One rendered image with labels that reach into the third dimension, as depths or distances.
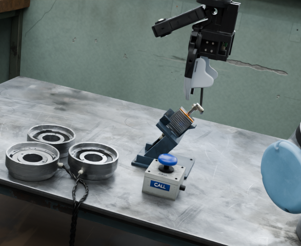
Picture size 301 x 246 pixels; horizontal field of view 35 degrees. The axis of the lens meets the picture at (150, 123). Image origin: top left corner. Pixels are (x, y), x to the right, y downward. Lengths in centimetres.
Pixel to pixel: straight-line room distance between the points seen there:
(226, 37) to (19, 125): 55
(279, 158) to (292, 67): 178
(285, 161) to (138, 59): 196
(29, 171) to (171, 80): 175
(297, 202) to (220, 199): 28
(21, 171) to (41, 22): 194
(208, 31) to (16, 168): 46
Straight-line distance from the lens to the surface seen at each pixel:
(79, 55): 277
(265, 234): 94
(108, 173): 100
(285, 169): 76
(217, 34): 97
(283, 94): 256
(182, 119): 105
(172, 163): 96
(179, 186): 98
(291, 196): 77
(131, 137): 122
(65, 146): 106
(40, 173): 96
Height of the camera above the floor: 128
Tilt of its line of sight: 21 degrees down
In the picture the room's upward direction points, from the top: 9 degrees clockwise
